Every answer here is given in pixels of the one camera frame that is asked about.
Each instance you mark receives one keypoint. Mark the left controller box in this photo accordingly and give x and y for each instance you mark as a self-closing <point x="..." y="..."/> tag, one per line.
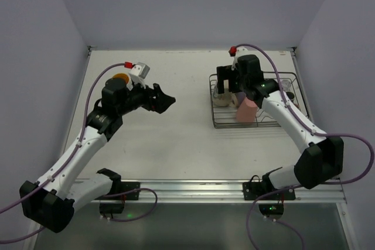
<point x="110" y="209"/>

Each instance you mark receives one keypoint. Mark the dark brown mug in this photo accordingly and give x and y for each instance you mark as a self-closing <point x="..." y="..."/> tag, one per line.
<point x="290" y="95"/>

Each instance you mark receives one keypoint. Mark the aluminium mounting rail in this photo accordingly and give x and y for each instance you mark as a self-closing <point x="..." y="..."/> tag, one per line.
<point x="231" y="191"/>

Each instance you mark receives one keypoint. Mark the controller box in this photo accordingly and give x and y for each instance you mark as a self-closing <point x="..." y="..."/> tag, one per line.
<point x="272" y="212"/>
<point x="110" y="209"/>

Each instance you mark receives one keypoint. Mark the clear glass cup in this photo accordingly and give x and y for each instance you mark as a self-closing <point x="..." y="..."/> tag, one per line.
<point x="286" y="85"/>

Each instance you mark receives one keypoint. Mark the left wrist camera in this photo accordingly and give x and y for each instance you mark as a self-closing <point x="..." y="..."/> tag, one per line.
<point x="139" y="72"/>

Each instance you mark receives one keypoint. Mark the lavender plastic cup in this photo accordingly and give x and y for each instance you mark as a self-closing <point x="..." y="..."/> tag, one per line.
<point x="240" y="97"/>

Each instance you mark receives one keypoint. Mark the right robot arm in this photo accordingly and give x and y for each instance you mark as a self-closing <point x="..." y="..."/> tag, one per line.
<point x="321" y="157"/>

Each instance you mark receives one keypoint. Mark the right controller box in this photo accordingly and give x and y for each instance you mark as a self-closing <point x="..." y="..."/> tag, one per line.
<point x="272" y="212"/>

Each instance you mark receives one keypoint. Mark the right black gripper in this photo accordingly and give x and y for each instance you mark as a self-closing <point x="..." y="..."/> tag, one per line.
<point x="224" y="73"/>

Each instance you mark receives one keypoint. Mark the pink plastic cup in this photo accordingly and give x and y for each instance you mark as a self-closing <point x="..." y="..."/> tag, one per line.
<point x="246" y="112"/>

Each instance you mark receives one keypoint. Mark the white floral mug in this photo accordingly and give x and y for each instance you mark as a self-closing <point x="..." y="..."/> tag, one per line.
<point x="126" y="78"/>

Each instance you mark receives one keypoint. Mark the beige patterned mug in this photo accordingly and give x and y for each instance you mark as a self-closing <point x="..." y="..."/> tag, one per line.
<point x="222" y="100"/>

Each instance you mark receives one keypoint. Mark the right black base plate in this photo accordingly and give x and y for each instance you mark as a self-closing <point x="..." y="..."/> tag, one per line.
<point x="254" y="189"/>

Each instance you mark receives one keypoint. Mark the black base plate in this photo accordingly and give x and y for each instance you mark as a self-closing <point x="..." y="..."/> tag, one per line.
<point x="131" y="190"/>
<point x="254" y="189"/>

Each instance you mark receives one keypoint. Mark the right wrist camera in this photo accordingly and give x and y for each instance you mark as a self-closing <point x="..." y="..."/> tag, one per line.
<point x="236" y="52"/>

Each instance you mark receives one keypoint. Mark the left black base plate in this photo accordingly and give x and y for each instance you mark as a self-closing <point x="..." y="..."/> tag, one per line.
<point x="131" y="190"/>

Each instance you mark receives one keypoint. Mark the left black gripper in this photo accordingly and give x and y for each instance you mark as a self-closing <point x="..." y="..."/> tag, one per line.
<point x="154" y="98"/>

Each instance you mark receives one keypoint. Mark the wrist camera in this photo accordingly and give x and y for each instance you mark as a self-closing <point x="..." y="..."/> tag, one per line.
<point x="139" y="72"/>
<point x="236" y="52"/>

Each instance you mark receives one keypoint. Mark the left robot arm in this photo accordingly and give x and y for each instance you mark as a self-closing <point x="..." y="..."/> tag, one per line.
<point x="53" y="199"/>

